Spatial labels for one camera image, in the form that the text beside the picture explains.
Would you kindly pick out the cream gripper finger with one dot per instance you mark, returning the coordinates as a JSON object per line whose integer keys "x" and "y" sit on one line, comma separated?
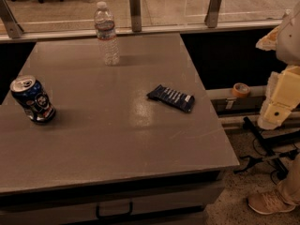
{"x": 269, "y": 41}
{"x": 282, "y": 96}

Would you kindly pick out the blue pepsi can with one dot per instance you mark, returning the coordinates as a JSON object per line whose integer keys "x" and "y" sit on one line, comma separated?
{"x": 30, "y": 94}

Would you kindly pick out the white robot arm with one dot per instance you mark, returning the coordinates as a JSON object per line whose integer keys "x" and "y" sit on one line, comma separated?
{"x": 288, "y": 41}

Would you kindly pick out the orange tape roll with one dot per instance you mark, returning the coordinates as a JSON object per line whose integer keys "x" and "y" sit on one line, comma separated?
{"x": 240, "y": 90}

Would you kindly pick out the beige trouser leg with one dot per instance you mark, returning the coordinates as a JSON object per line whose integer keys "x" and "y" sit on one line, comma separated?
{"x": 289, "y": 188}

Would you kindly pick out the dark blue snack wrapper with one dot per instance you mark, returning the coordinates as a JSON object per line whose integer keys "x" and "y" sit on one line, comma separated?
{"x": 173, "y": 98}

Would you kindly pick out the tan sneaker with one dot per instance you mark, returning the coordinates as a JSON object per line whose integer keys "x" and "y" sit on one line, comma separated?
{"x": 268, "y": 203}

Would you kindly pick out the grey metal drawer cabinet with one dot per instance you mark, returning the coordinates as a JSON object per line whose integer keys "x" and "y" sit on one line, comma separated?
{"x": 173, "y": 200}

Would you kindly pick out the clear plastic water bottle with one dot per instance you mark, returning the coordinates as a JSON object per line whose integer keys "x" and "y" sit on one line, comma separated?
{"x": 106, "y": 34}

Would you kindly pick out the right metal glass bracket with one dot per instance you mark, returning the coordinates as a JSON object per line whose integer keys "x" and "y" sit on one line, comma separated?
{"x": 211, "y": 19}

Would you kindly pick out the metal glass bracket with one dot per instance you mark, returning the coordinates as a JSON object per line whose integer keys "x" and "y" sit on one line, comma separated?
{"x": 9, "y": 21}
{"x": 211, "y": 19}
{"x": 135, "y": 15}

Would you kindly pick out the middle metal glass bracket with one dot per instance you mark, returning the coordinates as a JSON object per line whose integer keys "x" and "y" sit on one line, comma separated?
{"x": 135, "y": 15}

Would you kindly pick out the black drawer handle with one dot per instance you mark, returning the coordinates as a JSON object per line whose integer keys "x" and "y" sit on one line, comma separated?
{"x": 107, "y": 210}

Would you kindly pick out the left metal glass bracket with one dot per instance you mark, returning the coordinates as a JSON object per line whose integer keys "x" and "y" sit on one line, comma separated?
{"x": 9, "y": 21}

